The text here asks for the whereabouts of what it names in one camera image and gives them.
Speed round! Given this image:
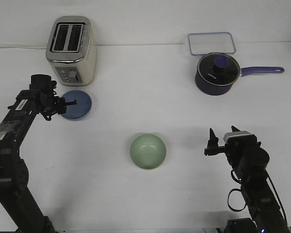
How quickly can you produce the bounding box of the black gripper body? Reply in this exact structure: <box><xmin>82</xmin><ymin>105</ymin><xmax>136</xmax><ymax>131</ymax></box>
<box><xmin>204</xmin><ymin>141</ymin><xmax>261</xmax><ymax>167</ymax></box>
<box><xmin>30</xmin><ymin>74</ymin><xmax>66</xmax><ymax>120</ymax></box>

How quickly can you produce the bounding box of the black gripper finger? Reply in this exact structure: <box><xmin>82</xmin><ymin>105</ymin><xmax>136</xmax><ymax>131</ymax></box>
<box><xmin>63</xmin><ymin>100</ymin><xmax>77</xmax><ymax>106</ymax></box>
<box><xmin>207</xmin><ymin>128</ymin><xmax>219</xmax><ymax>149</ymax></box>
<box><xmin>231</xmin><ymin>125</ymin><xmax>241</xmax><ymax>132</ymax></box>

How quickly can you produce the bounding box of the blue bowl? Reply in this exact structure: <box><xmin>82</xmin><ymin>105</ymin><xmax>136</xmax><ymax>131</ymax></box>
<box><xmin>61</xmin><ymin>90</ymin><xmax>92</xmax><ymax>120</ymax></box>

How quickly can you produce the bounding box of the green bowl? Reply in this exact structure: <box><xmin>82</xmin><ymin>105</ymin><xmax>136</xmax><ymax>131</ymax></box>
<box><xmin>130</xmin><ymin>133</ymin><xmax>167</xmax><ymax>170</ymax></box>

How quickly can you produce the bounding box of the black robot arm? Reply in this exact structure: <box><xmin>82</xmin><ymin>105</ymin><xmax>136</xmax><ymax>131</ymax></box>
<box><xmin>0</xmin><ymin>74</ymin><xmax>77</xmax><ymax>233</ymax></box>
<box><xmin>204</xmin><ymin>126</ymin><xmax>290</xmax><ymax>233</ymax></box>

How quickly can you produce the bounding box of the dark blue saucepan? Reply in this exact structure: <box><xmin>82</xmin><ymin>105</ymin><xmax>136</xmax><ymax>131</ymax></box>
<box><xmin>195</xmin><ymin>67</ymin><xmax>285</xmax><ymax>96</ymax></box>

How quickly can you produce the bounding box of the silver two-slot toaster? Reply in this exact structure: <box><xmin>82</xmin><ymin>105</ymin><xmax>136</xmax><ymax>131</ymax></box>
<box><xmin>46</xmin><ymin>16</ymin><xmax>97</xmax><ymax>86</ymax></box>

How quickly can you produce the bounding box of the glass pot lid blue knob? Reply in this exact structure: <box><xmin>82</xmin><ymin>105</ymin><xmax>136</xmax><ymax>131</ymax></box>
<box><xmin>197</xmin><ymin>52</ymin><xmax>241</xmax><ymax>86</ymax></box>

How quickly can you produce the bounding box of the clear plastic container lid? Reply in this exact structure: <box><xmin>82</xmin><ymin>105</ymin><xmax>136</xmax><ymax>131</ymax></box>
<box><xmin>188</xmin><ymin>32</ymin><xmax>236</xmax><ymax>56</ymax></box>

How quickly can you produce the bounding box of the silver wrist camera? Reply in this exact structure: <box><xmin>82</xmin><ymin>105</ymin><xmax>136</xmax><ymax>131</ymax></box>
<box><xmin>223</xmin><ymin>131</ymin><xmax>253</xmax><ymax>144</ymax></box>

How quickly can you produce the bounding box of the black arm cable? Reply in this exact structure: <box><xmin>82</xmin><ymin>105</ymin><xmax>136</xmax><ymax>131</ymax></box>
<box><xmin>227</xmin><ymin>169</ymin><xmax>287</xmax><ymax>219</ymax></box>

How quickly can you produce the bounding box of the white toaster power cord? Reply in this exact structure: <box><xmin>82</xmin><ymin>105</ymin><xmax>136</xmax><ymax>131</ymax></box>
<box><xmin>0</xmin><ymin>43</ymin><xmax>48</xmax><ymax>49</ymax></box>

